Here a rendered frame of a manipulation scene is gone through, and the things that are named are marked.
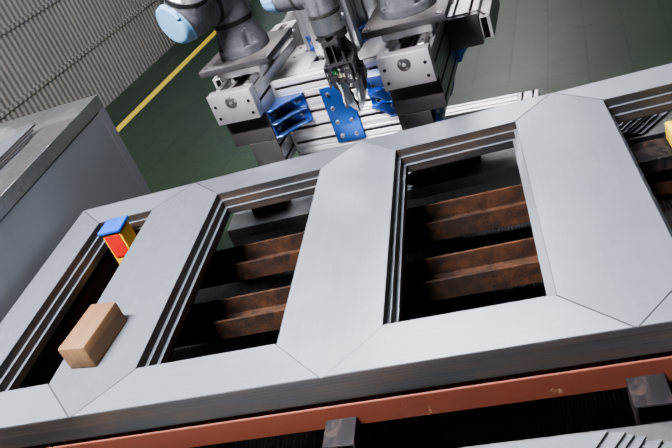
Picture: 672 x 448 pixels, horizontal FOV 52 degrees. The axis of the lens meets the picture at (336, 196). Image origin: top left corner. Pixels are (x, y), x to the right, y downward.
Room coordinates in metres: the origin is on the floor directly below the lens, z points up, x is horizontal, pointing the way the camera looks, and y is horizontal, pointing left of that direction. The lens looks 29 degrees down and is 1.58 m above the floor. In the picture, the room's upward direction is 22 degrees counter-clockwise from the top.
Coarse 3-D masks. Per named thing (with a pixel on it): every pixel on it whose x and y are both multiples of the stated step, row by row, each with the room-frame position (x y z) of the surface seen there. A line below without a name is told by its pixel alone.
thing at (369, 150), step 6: (372, 144) 1.45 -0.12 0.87; (348, 150) 1.47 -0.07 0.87; (354, 150) 1.46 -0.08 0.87; (360, 150) 1.44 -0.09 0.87; (366, 150) 1.43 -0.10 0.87; (372, 150) 1.42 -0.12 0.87; (378, 150) 1.41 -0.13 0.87; (384, 150) 1.40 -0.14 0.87; (390, 150) 1.39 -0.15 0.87; (342, 156) 1.45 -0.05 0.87; (348, 156) 1.44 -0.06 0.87; (354, 156) 1.43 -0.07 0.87; (360, 156) 1.41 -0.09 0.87; (366, 156) 1.40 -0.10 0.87; (330, 162) 1.44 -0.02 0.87; (336, 162) 1.43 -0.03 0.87; (342, 162) 1.42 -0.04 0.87
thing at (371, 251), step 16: (368, 240) 1.08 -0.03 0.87; (384, 240) 1.06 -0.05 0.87; (304, 256) 1.11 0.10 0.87; (320, 256) 1.09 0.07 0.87; (336, 256) 1.07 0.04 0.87; (352, 256) 1.05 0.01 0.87; (368, 256) 1.03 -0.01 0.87; (384, 256) 1.01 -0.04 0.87; (304, 272) 1.06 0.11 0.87; (320, 272) 1.04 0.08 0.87
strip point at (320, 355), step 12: (324, 336) 0.87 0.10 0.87; (336, 336) 0.86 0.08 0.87; (348, 336) 0.85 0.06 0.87; (360, 336) 0.84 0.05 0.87; (288, 348) 0.87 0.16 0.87; (300, 348) 0.86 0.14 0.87; (312, 348) 0.85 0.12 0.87; (324, 348) 0.84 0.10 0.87; (336, 348) 0.83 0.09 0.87; (348, 348) 0.82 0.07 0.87; (300, 360) 0.84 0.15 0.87; (312, 360) 0.83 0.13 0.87; (324, 360) 0.82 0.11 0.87; (336, 360) 0.81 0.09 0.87; (312, 372) 0.80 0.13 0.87; (324, 372) 0.79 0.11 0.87
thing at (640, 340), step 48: (624, 96) 1.23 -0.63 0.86; (432, 144) 1.35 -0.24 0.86; (480, 144) 1.32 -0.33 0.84; (240, 192) 1.49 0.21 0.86; (288, 192) 1.45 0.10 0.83; (528, 192) 1.06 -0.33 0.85; (96, 240) 1.56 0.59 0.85; (192, 288) 1.21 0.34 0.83; (48, 336) 1.26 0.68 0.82; (624, 336) 0.66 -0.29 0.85; (0, 384) 1.12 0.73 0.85; (48, 384) 1.03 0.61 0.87; (288, 384) 0.80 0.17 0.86; (336, 384) 0.78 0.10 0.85; (384, 384) 0.76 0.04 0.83; (432, 384) 0.74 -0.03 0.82; (0, 432) 0.96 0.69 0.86; (48, 432) 0.94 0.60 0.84; (96, 432) 0.91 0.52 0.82
